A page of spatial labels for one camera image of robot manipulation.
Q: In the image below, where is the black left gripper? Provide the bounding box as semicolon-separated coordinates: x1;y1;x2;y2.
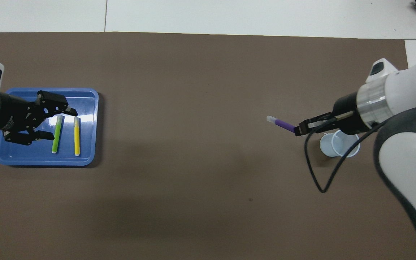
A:
0;91;78;146

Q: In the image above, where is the yellow pen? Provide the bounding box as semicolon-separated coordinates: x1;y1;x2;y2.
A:
74;117;81;156

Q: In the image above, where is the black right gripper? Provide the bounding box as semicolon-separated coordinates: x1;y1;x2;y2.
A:
294;92;369;137

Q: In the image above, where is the blue plastic tray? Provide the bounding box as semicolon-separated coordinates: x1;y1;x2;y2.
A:
0;87;99;166

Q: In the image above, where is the purple pen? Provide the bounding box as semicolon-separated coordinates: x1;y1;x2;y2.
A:
266;116;297;133

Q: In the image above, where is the brown table mat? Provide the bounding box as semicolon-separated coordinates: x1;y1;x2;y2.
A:
0;32;416;260

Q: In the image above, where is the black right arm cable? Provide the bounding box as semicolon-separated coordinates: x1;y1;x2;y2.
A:
304;105;416;194

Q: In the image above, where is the green pen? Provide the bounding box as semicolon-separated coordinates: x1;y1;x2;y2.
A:
51;115;65;154

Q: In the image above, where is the translucent plastic cup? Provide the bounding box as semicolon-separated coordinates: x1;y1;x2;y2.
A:
319;130;361;159

